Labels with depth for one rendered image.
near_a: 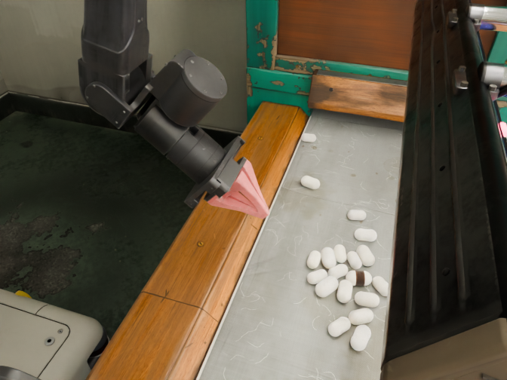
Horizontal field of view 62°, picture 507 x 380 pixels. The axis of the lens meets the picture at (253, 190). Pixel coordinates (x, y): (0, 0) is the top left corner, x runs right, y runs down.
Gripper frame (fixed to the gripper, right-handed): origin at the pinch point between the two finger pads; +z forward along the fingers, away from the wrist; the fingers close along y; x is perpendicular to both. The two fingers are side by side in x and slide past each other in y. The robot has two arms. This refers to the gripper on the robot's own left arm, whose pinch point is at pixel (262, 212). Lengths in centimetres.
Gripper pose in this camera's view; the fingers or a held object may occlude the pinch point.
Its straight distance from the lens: 57.4
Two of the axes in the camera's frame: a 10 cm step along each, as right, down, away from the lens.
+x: -6.2, 4.5, 6.4
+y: 3.0, -6.2, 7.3
